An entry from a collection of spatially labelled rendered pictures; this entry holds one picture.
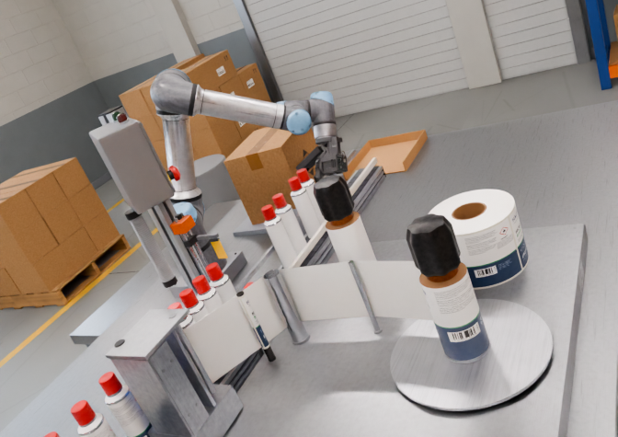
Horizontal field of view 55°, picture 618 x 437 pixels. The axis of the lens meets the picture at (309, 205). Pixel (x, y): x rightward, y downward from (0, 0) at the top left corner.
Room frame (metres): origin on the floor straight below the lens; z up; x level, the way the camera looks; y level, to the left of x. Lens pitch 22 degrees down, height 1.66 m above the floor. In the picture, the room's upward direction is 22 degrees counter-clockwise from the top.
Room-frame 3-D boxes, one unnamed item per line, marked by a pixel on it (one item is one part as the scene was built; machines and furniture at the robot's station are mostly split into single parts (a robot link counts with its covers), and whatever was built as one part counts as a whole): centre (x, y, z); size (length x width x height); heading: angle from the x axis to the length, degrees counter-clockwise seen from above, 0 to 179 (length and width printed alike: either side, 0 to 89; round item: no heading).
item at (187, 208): (1.79, 0.40, 1.04); 0.13 x 0.12 x 0.14; 0
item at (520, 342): (0.92, -0.18, 0.89); 0.31 x 0.31 x 0.01
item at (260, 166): (2.14, 0.05, 0.99); 0.30 x 0.24 x 0.27; 153
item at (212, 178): (4.10, 0.65, 0.31); 0.46 x 0.46 x 0.62
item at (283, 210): (1.60, 0.07, 0.98); 0.05 x 0.05 x 0.20
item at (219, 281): (1.32, 0.28, 0.98); 0.05 x 0.05 x 0.20
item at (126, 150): (1.37, 0.34, 1.38); 0.17 x 0.10 x 0.19; 20
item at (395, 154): (2.22, -0.36, 0.85); 0.30 x 0.26 x 0.04; 145
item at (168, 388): (1.01, 0.38, 1.01); 0.14 x 0.13 x 0.26; 145
